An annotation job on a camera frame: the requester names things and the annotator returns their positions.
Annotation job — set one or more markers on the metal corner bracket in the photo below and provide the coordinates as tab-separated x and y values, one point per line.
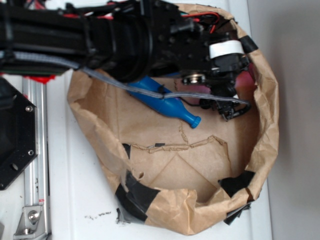
31	224

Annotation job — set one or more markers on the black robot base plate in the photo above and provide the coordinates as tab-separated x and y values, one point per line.
17	133

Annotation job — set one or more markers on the brown paper bag bin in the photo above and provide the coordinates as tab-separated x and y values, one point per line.
166	174

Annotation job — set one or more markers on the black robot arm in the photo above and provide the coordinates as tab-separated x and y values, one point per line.
122	42

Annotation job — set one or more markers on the blue plastic bottle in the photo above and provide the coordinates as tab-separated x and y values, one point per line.
169	107

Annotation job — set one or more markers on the aluminium extrusion rail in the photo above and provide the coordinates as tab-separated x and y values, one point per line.
36	174

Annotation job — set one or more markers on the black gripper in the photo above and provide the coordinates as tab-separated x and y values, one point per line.
189	47

